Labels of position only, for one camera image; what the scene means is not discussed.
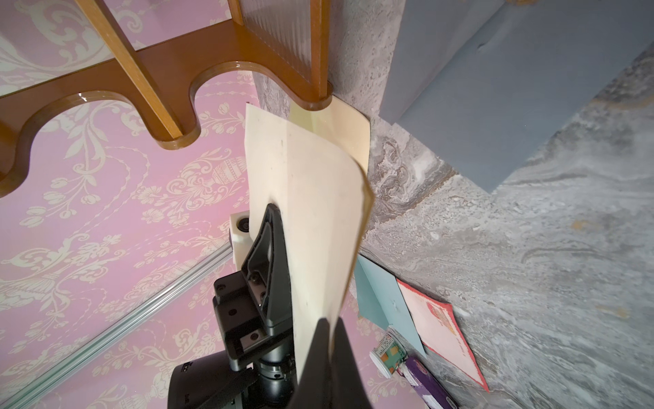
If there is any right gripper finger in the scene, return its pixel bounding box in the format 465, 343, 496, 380
288, 319, 371, 409

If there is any grey envelope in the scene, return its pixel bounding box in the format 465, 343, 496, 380
380, 1, 653, 192

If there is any red bordered pink card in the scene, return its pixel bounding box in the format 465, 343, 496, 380
397, 279, 490, 392

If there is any wooden three-tier shelf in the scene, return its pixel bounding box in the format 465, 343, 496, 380
1, 1, 332, 195

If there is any purple snack bag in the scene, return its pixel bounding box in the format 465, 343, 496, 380
399, 356, 459, 409

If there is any tan bordered certificate paper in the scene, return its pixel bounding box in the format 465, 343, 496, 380
245, 98, 374, 373

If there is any teal green envelope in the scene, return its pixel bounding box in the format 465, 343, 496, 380
354, 255, 426, 355

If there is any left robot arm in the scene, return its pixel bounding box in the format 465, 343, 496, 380
167, 204, 297, 408

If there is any green white can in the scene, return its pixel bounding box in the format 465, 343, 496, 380
370, 332, 408, 378

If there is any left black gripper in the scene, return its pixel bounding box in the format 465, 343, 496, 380
213, 204, 296, 373

